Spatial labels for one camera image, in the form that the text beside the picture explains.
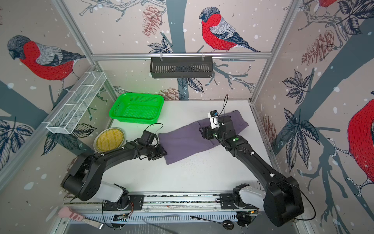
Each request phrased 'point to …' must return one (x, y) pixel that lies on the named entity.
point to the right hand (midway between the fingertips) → (205, 125)
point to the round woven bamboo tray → (108, 139)
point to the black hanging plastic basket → (181, 67)
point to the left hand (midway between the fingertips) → (168, 151)
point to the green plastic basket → (137, 108)
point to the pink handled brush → (66, 212)
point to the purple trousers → (179, 144)
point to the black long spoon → (227, 224)
